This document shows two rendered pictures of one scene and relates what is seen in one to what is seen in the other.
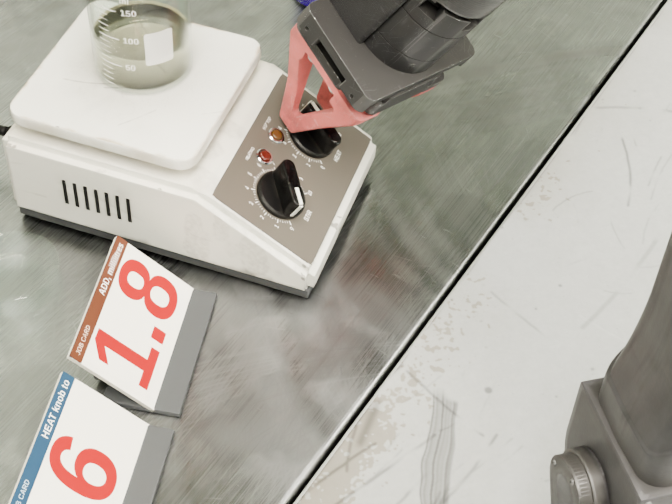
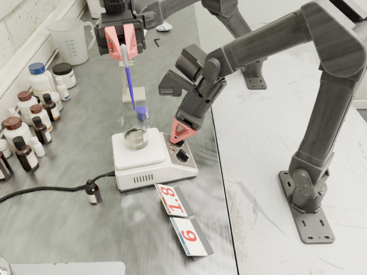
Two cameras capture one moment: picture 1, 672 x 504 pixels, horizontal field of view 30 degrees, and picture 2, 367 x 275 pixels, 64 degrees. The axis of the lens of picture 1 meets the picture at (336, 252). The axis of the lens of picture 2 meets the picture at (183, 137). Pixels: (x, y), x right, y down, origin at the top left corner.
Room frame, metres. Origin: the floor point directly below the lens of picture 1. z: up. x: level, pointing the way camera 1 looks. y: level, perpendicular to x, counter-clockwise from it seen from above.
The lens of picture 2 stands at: (0.07, 0.30, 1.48)
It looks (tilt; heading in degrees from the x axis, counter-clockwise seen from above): 42 degrees down; 330
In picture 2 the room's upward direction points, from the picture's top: straight up
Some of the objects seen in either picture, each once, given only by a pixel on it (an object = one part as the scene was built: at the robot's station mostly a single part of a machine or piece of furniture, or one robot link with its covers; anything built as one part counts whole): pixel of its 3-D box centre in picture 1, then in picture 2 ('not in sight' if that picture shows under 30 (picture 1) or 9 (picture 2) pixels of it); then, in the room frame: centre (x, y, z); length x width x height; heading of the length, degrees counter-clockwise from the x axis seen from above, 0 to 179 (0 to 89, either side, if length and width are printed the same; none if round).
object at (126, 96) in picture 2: not in sight; (131, 79); (0.92, 0.00, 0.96); 0.08 x 0.08 x 0.13; 69
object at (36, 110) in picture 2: not in sight; (40, 119); (0.88, 0.31, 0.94); 0.05 x 0.05 x 0.09
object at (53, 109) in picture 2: not in sight; (50, 107); (0.92, 0.28, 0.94); 0.04 x 0.04 x 0.09
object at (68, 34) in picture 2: not in sight; (74, 42); (1.29, 0.10, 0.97); 0.18 x 0.13 x 0.15; 89
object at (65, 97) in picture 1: (139, 80); (138, 147); (0.58, 0.13, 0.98); 0.12 x 0.12 x 0.01; 74
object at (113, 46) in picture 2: not in sight; (125, 46); (0.62, 0.11, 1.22); 0.09 x 0.07 x 0.07; 164
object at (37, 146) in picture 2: not in sight; (37, 146); (0.77, 0.34, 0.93); 0.02 x 0.02 x 0.06
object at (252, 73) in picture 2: not in sight; (253, 66); (0.81, -0.45, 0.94); 0.20 x 0.07 x 0.08; 151
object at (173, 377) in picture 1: (146, 324); (173, 198); (0.44, 0.11, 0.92); 0.09 x 0.06 x 0.04; 173
